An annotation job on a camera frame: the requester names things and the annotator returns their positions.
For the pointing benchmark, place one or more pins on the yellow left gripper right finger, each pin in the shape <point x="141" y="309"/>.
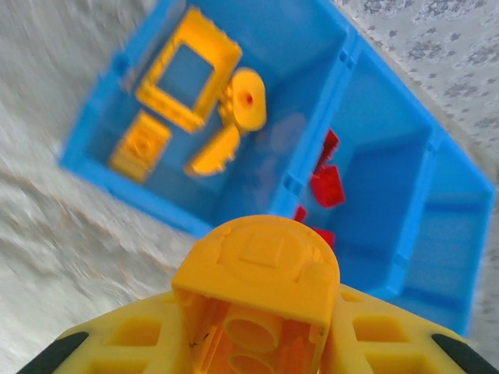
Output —
<point x="339" y="350"/>

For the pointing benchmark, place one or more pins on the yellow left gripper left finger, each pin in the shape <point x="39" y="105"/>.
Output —
<point x="171" y="323"/>

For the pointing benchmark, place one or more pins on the yellow rounded-top lego brick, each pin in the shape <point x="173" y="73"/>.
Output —
<point x="253" y="280"/>

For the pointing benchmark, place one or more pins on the red lego brick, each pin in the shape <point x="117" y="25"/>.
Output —
<point x="325" y="237"/>
<point x="329" y="189"/>

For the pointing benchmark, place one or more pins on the yellow half-round lego brick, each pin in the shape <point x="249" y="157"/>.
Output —
<point x="214" y="154"/>

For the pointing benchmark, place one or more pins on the yellow square lego brick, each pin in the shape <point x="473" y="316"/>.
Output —
<point x="140" y="150"/>

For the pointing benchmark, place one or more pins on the yellow round disc lego piece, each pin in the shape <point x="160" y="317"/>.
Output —
<point x="249" y="85"/>

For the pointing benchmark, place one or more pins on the yellow lego window frame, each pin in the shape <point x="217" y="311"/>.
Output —
<point x="210" y="37"/>

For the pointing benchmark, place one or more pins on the blue three-compartment plastic bin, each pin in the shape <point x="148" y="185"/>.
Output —
<point x="296" y="58"/>

